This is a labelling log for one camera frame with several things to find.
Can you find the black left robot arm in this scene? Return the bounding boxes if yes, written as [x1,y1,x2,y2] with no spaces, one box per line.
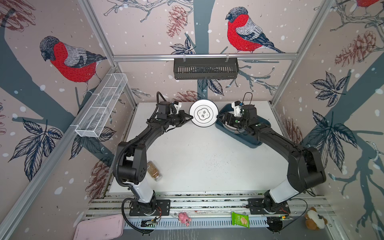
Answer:
[113,101,194,204]

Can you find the white clover plate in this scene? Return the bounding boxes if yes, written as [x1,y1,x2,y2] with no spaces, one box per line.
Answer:
[189,100,219,128]

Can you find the black hanging wire basket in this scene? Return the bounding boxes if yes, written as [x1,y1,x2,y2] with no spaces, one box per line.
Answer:
[174,58,239,80]

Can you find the pink tray lid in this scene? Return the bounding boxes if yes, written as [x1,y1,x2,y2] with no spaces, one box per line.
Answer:
[74,214,125,240]

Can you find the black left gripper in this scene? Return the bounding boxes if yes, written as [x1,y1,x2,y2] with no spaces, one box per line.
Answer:
[166,110,193,127]

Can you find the brown white plush dog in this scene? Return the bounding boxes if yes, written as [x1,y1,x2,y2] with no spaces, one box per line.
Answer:
[305,207,328,231]

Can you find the aluminium frame post back right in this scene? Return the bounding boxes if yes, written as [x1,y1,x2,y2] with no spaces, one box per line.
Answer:
[270,0,335,107]

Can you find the dark teal plastic bin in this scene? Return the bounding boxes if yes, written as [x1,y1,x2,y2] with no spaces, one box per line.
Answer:
[215,104,271,149]

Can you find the aluminium frame post back left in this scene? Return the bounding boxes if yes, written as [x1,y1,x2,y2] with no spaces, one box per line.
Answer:
[76,0,137,106]

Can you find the spice jar with granules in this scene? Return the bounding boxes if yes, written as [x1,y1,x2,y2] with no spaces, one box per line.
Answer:
[147,161,162,182]

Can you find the green snack packet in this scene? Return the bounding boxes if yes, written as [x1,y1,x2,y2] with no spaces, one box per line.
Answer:
[231,212,250,229]

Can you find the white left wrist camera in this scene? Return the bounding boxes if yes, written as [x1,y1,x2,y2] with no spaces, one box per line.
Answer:
[171,101,182,115]

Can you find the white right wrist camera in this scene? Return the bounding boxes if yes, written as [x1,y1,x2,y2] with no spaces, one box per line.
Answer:
[231,101,243,117]

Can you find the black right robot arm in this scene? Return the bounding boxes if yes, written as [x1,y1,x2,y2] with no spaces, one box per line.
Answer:
[217,101,326,207]

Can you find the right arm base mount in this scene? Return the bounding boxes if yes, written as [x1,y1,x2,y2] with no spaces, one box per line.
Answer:
[246,197,291,215]

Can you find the aluminium horizontal frame bar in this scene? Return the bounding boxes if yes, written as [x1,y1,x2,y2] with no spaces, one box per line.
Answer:
[113,53,298,63]

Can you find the aluminium frame post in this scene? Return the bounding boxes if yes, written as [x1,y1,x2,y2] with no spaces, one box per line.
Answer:
[270,0,335,107]
[76,0,137,106]

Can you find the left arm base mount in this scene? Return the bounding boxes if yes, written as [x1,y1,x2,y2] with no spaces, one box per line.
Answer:
[129,195,171,217]

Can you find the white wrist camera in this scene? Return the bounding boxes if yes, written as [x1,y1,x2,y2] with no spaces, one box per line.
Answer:
[171,101,182,115]
[231,101,243,117]

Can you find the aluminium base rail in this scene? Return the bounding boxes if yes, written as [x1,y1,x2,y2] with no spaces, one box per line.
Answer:
[77,193,336,231]

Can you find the pink plush toy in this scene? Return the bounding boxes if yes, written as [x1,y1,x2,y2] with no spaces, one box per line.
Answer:
[178,212,192,227]

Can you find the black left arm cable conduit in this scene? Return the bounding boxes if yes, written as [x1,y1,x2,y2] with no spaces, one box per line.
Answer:
[112,140,157,235]

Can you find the sunburst plate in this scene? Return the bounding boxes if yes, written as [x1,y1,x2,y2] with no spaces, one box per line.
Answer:
[223,125,245,134]

